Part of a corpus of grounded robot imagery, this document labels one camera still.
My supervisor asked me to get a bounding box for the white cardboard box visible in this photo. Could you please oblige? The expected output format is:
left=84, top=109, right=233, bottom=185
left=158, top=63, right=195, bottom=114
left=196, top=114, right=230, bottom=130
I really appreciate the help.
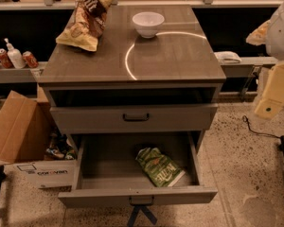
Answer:
left=15, top=160, right=76, bottom=188

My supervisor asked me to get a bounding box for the brown cardboard box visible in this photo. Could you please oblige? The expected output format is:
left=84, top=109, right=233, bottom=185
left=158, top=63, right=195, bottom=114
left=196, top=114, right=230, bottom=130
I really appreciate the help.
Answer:
left=0, top=91, right=51, bottom=163

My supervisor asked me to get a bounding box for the grey drawer cabinet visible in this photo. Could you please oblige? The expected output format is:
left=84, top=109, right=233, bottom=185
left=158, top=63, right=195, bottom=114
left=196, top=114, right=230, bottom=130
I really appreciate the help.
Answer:
left=38, top=6, right=225, bottom=145

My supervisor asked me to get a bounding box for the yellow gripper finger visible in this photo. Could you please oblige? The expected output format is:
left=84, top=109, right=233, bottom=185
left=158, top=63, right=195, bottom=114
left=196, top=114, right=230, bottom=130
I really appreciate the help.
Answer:
left=255, top=61, right=284, bottom=119
left=246, top=20, right=270, bottom=45

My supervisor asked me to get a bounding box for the green jalapeno chip bag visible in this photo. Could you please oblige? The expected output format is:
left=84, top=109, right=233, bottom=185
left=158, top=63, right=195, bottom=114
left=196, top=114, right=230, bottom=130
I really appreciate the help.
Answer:
left=135, top=148, right=186, bottom=187

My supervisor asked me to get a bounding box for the grey low shelf ledge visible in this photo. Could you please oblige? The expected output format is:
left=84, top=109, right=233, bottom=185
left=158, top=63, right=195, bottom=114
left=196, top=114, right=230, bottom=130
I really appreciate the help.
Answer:
left=0, top=61, right=47, bottom=84

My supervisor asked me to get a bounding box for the white pump bottle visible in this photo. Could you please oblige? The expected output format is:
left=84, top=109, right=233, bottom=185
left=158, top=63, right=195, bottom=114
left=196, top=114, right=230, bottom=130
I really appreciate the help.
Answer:
left=4, top=38, right=26, bottom=69

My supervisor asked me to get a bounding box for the brown yellow chip bag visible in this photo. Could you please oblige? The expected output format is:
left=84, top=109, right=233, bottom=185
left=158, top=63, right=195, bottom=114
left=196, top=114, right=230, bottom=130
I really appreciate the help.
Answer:
left=56, top=0, right=114, bottom=52

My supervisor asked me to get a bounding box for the open grey middle drawer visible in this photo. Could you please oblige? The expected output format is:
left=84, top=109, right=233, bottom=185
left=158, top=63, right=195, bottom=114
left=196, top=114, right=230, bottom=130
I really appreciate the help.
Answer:
left=59, top=132, right=217, bottom=208

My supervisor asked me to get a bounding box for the red soda can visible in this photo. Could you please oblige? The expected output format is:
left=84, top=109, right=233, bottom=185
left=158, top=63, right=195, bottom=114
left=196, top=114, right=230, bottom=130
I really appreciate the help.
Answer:
left=23, top=51, right=39, bottom=68
left=0, top=48, right=13, bottom=68

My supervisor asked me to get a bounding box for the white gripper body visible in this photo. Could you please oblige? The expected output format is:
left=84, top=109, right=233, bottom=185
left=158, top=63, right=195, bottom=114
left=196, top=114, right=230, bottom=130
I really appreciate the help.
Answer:
left=266, top=2, right=284, bottom=61

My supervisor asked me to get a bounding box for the red soda can left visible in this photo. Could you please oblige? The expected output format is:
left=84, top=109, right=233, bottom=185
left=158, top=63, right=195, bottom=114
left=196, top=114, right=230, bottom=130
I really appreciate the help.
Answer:
left=0, top=48, right=13, bottom=68

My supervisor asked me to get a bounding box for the white folded cloth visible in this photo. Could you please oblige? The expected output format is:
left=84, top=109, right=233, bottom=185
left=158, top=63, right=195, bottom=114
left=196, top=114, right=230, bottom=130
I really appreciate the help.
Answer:
left=215, top=51, right=241, bottom=64

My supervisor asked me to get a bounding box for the black cable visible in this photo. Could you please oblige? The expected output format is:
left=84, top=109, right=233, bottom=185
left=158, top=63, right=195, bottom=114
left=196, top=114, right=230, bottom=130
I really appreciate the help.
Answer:
left=241, top=114, right=282, bottom=140

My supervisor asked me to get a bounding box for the white bowl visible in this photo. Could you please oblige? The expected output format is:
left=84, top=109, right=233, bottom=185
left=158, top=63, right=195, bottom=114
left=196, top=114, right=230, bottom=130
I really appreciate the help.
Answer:
left=133, top=11, right=165, bottom=38

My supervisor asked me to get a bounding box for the red soda can right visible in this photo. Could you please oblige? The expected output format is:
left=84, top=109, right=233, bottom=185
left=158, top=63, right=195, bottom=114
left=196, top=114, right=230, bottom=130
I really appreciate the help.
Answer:
left=23, top=51, right=39, bottom=68

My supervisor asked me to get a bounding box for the closed grey top drawer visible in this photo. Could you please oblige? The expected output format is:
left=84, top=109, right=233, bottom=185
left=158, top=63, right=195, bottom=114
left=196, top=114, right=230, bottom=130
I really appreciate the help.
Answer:
left=50, top=104, right=217, bottom=134

